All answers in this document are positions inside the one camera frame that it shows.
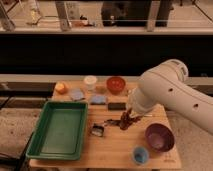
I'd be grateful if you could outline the orange fruit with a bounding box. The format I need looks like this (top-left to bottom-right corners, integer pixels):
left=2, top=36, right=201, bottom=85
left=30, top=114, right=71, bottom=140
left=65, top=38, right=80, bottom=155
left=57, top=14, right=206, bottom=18
left=55, top=83, right=68, bottom=94

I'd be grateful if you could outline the green plastic tray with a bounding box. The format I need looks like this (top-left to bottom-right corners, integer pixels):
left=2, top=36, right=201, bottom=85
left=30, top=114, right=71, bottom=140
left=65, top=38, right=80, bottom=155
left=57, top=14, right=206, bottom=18
left=26, top=101, right=88, bottom=161

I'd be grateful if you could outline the wooden table board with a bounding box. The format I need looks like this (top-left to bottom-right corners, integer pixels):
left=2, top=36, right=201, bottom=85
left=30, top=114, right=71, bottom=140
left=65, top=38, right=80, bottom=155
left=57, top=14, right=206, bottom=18
left=28, top=80, right=183, bottom=170

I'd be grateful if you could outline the black rectangular block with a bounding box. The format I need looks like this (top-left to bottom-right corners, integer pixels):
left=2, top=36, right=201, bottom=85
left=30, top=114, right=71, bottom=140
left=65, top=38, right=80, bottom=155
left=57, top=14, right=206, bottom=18
left=108, top=103, right=126, bottom=110

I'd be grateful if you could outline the black handled knife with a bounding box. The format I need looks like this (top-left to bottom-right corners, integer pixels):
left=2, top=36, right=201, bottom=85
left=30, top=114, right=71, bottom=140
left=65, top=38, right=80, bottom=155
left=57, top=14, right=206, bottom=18
left=104, top=119, right=120, bottom=126

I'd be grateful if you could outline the red bowl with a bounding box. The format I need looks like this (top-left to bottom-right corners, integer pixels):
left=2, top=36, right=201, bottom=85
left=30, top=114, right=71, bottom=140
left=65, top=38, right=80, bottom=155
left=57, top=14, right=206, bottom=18
left=106, top=76, right=126, bottom=95

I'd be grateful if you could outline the blue sponge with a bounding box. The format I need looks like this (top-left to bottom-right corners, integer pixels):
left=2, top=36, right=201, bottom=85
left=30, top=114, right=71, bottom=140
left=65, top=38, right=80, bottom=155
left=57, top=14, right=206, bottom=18
left=90, top=95, right=107, bottom=105

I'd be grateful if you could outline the white plastic cup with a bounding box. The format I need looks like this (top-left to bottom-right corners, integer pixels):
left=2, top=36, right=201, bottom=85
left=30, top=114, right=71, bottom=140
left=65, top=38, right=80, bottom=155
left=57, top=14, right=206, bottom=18
left=84, top=75, right=97, bottom=91

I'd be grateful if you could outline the small blue cup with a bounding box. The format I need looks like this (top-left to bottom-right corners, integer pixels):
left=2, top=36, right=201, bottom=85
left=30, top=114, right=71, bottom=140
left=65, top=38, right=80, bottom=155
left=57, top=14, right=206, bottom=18
left=132, top=147, right=149, bottom=165

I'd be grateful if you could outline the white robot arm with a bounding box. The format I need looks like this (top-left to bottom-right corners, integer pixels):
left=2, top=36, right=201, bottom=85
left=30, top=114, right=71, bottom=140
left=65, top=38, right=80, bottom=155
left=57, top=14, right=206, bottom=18
left=127, top=59, right=213, bottom=135

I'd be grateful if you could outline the purple bowl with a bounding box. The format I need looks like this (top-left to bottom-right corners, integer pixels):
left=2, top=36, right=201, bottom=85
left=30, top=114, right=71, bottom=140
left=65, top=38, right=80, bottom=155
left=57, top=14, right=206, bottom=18
left=145, top=123, right=175, bottom=152

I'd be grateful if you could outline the dark red grape bunch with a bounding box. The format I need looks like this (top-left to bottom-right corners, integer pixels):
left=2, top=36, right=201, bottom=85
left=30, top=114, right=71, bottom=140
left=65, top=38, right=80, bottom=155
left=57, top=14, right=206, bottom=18
left=119, top=112, right=140, bottom=130

